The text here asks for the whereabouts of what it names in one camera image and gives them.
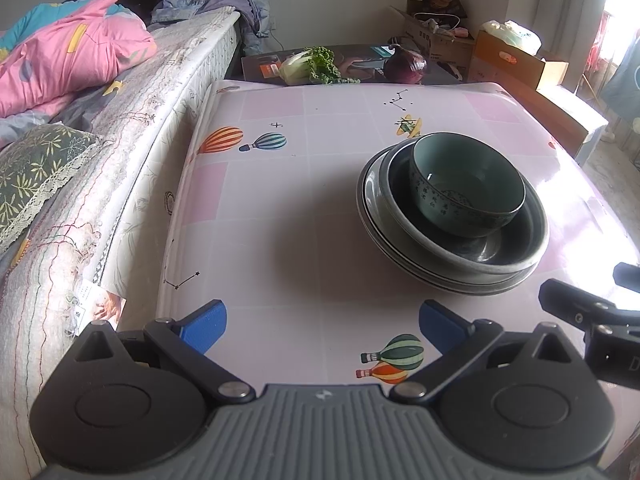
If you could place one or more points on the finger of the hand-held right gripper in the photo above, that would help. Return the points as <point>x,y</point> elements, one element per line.
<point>575,305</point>
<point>627,276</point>

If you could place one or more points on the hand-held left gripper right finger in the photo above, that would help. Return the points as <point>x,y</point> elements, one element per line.
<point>440,325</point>

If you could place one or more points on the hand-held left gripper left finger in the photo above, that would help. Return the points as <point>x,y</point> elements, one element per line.
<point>205,325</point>

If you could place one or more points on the white printed plate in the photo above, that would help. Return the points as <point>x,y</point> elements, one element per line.
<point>475,291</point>

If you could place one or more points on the small steel bowl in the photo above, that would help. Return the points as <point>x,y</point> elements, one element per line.
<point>480,252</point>

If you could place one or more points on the teal ceramic bowl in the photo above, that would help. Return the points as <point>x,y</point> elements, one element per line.
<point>450,210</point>

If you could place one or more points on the large steel bowl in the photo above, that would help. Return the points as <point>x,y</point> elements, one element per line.
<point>369,195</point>

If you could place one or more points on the printed paper tag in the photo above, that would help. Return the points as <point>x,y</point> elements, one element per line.
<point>107,307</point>

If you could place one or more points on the pink printed tablecloth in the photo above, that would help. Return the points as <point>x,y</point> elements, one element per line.
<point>300,185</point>

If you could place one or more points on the large brown cardboard box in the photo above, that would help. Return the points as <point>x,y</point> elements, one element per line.
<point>565,115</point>

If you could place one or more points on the blue dotted hanging blanket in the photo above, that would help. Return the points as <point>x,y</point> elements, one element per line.
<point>625,80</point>

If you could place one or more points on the white quilted mattress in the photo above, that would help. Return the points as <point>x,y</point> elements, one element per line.
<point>150,110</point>

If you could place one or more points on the open brown cardboard box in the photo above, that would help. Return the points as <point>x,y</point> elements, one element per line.
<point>535,72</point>

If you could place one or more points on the dark floral lace pillow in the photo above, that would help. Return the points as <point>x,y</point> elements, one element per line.
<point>35,170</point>

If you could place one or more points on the red hanging garment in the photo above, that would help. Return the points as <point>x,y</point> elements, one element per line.
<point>599,40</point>

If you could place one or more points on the purple cabbage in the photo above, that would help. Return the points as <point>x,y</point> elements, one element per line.
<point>405,66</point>

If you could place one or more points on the white plastic bag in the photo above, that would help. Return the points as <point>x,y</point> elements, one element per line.
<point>515,35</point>

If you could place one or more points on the dark printed appliance box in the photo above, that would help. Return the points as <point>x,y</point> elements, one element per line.
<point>365,62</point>

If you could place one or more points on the green leafy cabbage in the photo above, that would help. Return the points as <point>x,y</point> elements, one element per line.
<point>300,67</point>

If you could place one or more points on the white printed cardboard box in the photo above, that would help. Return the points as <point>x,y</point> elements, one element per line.
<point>440,42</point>

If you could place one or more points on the pink quilt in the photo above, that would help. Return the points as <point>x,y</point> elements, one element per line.
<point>75,50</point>

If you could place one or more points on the dark printed bag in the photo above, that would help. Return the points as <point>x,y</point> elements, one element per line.
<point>445,0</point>

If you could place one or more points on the blue-grey clothes pile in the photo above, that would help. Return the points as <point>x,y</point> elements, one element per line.
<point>220,0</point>

